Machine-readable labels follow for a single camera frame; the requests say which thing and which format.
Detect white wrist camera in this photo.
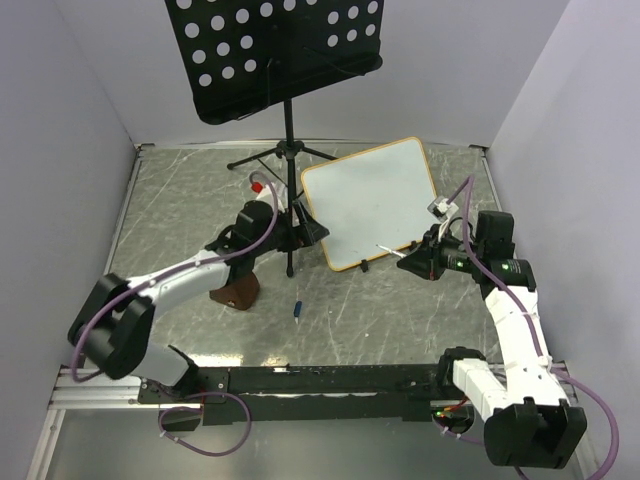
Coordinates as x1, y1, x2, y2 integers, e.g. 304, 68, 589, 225
427, 196, 459, 239
251, 181, 287, 213

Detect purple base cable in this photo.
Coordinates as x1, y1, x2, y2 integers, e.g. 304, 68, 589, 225
157, 391, 253, 457

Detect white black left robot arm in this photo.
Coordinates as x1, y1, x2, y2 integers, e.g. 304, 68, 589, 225
67, 200, 329, 402

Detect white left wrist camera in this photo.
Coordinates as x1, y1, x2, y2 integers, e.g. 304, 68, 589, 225
251, 181, 287, 213

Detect brown wooden eraser block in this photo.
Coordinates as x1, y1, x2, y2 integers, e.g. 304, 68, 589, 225
209, 273, 260, 311

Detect black music stand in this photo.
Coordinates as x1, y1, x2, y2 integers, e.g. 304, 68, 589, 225
163, 0, 384, 279

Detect white whiteboard marker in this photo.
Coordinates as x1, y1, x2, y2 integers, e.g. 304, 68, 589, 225
376, 244, 407, 259

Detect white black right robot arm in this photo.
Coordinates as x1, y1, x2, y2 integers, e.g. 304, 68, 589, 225
397, 211, 587, 469

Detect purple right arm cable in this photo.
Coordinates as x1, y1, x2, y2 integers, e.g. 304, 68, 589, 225
442, 174, 621, 480

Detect blue marker cap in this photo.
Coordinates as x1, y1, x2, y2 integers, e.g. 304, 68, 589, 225
293, 300, 303, 325

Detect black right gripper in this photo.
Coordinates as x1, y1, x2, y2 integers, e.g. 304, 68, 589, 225
397, 223, 484, 281

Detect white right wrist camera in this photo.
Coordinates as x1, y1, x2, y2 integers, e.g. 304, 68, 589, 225
427, 196, 459, 239

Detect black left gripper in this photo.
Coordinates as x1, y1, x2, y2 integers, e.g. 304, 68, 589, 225
252, 201, 329, 257

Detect yellow framed whiteboard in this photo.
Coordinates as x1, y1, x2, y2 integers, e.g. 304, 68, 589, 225
301, 137, 438, 272

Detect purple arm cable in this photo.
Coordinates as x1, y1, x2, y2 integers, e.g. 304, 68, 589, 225
442, 174, 621, 480
69, 171, 281, 384

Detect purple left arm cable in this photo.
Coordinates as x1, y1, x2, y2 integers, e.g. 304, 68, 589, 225
69, 171, 281, 384

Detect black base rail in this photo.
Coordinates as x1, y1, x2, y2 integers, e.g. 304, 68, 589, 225
139, 364, 463, 426

